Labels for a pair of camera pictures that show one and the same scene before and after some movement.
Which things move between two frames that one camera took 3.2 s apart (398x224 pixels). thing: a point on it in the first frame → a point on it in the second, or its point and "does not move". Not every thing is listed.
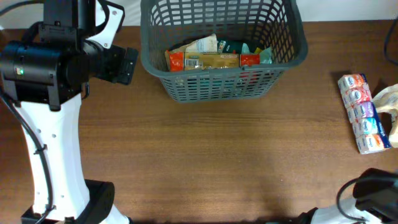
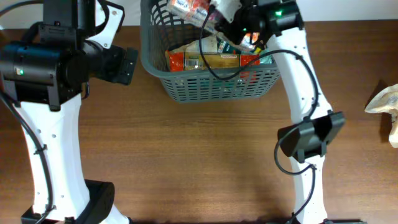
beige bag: [386, 101] does not move
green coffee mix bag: [235, 46] does not move
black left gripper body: [127, 66] does not move
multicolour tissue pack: [369, 130] → [194, 12]
